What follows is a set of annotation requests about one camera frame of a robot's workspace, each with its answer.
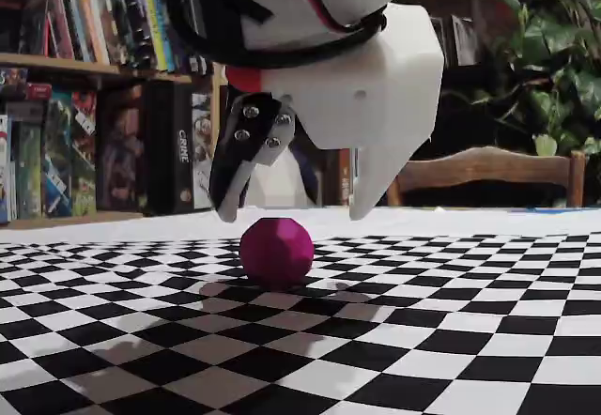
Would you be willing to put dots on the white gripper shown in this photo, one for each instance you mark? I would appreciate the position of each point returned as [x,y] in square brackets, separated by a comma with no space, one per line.
[363,105]

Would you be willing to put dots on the pink faceted ball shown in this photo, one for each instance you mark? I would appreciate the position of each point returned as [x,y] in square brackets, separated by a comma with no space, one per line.
[277,253]

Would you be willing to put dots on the white illustrated game box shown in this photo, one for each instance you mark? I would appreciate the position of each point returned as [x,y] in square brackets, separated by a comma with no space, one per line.
[202,142]

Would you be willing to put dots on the black Crime game box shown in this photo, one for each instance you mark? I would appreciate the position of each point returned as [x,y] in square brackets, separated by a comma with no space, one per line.
[164,152]

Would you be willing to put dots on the dark purple game box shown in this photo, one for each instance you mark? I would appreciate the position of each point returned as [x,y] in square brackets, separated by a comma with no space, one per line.
[119,152]

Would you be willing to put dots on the green board game box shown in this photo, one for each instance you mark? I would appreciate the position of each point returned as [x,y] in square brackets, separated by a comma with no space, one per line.
[70,161]

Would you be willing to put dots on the white and blue bag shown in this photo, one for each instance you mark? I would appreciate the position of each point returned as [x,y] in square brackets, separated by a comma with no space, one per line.
[274,185]

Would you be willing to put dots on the wooden chair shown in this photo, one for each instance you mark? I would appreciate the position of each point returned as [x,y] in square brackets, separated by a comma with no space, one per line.
[469,171]

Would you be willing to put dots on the black white checkered mat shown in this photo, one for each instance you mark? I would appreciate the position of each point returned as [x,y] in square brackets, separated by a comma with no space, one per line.
[300,340]

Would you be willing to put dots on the light wood bookshelf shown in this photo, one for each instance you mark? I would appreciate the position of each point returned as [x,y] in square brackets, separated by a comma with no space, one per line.
[70,65]

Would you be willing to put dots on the row of colourful books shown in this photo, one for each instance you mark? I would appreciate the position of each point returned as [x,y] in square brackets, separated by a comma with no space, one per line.
[94,20]

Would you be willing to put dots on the green pothos plant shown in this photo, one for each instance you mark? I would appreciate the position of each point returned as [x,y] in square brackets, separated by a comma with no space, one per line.
[554,35]

